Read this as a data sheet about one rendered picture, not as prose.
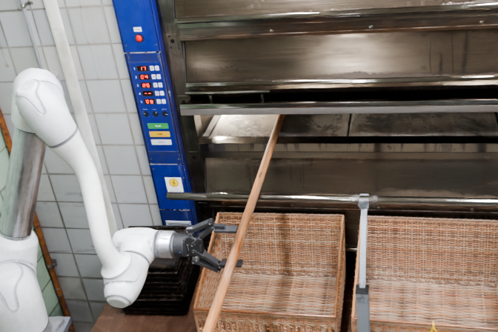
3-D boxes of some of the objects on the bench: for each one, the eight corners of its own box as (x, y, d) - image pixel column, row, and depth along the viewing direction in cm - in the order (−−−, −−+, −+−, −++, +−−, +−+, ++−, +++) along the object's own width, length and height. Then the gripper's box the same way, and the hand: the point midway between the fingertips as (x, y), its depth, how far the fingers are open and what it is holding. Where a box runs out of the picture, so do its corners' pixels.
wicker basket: (361, 265, 284) (359, 213, 270) (499, 273, 269) (504, 218, 256) (350, 350, 243) (347, 293, 230) (513, 364, 229) (519, 304, 215)
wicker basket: (224, 259, 298) (216, 210, 285) (349, 264, 285) (346, 212, 272) (196, 339, 257) (184, 285, 244) (340, 349, 244) (336, 293, 231)
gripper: (172, 206, 208) (237, 207, 203) (184, 267, 220) (247, 270, 215) (164, 220, 202) (231, 221, 197) (178, 281, 214) (241, 284, 209)
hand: (236, 246), depth 207 cm, fingers open, 13 cm apart
